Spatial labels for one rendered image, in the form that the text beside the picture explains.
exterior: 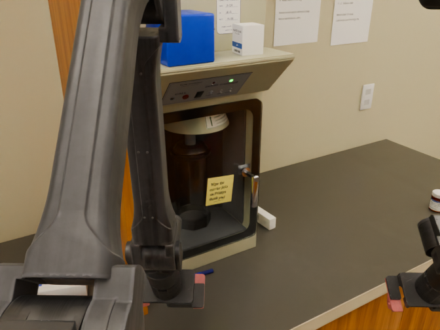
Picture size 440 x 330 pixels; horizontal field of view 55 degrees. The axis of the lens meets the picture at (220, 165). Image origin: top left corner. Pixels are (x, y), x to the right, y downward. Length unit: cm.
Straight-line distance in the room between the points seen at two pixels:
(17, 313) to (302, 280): 91
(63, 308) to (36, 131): 105
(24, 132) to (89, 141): 99
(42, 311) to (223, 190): 81
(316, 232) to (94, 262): 109
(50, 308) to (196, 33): 60
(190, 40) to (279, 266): 67
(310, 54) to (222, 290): 100
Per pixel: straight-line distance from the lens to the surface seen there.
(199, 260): 117
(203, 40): 83
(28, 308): 33
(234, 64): 86
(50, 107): 132
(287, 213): 143
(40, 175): 138
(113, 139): 34
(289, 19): 163
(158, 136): 57
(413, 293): 90
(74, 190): 33
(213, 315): 105
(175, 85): 84
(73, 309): 31
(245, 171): 108
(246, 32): 91
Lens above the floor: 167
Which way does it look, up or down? 25 degrees down
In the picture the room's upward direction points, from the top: straight up
